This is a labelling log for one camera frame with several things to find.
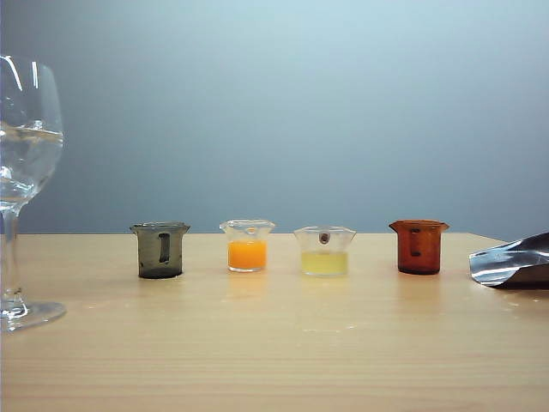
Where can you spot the grey translucent measuring cup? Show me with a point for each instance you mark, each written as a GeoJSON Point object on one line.
{"type": "Point", "coordinates": [150, 257]}

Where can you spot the clear wine glass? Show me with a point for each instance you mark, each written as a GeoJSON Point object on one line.
{"type": "Point", "coordinates": [8, 240]}

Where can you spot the clear cup with orange juice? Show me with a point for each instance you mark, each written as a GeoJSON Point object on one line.
{"type": "Point", "coordinates": [247, 255]}

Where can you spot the clear cup with pale-yellow liquid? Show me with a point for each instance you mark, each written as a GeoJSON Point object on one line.
{"type": "Point", "coordinates": [323, 262]}

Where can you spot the amber translucent measuring cup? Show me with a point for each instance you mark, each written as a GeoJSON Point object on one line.
{"type": "Point", "coordinates": [419, 253]}

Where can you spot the shiny silver metal scoop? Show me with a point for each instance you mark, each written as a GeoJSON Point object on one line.
{"type": "Point", "coordinates": [510, 266]}

